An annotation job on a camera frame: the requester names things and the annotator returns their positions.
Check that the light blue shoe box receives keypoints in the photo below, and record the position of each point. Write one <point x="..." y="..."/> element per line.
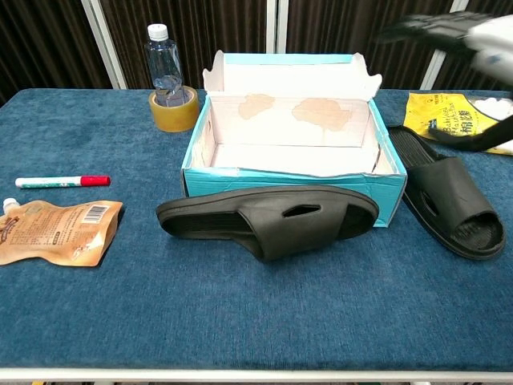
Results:
<point x="288" y="158"/>

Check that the orange spout pouch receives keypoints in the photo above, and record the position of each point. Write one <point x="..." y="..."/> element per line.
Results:
<point x="52" y="232"/>

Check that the white marker with red cap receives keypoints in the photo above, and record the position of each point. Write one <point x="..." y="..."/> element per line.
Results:
<point x="52" y="182"/>

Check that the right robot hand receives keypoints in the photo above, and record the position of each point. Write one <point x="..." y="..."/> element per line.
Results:
<point x="491" y="44"/>

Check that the black rubber slipper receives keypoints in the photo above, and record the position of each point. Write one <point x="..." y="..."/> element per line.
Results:
<point x="449" y="188"/>
<point x="280" y="224"/>

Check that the dark blue table cloth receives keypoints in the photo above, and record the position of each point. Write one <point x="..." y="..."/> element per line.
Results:
<point x="200" y="313"/>

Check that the dark curtain partition panel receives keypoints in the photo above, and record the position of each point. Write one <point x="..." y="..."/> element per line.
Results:
<point x="220" y="24"/>
<point x="328" y="28"/>
<point x="453" y="74"/>
<point x="40" y="40"/>

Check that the yellow marshmallow bag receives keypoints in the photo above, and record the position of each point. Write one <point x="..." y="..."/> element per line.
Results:
<point x="429" y="112"/>

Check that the clear plastic water bottle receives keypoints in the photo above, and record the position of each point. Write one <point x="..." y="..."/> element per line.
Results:
<point x="162" y="60"/>

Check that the brown packing tape roll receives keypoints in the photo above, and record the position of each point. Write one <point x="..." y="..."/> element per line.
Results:
<point x="174" y="118"/>

